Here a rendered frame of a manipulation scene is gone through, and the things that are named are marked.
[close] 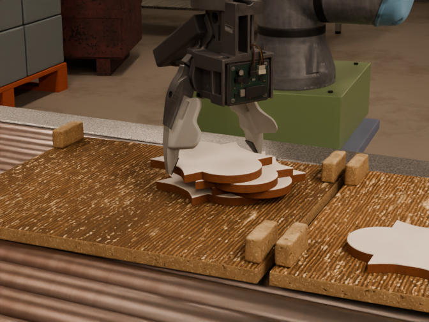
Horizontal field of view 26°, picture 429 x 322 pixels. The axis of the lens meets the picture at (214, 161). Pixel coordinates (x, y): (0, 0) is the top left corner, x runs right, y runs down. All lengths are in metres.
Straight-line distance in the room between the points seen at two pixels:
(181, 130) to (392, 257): 0.29
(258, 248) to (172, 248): 0.10
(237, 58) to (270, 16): 0.54
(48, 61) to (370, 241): 4.82
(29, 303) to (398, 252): 0.36
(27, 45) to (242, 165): 4.43
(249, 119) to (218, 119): 0.46
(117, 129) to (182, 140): 0.45
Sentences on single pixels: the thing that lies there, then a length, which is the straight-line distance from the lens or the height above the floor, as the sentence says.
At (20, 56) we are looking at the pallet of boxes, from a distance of 5.40.
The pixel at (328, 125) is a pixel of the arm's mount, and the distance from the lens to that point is 1.52.
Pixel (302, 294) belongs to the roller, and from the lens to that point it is 0.93.
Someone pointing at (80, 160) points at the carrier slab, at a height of 0.94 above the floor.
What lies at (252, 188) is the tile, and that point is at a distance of 1.06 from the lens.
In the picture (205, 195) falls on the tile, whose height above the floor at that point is 0.95.
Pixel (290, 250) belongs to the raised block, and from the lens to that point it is 0.91.
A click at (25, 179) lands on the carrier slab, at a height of 0.94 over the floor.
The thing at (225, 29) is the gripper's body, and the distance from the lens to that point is 1.02.
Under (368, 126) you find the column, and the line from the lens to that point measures 1.69.
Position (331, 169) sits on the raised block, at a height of 0.95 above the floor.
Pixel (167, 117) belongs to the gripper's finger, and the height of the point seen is 1.04.
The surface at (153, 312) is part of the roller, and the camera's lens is 0.89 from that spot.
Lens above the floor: 1.31
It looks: 17 degrees down
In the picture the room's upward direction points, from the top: straight up
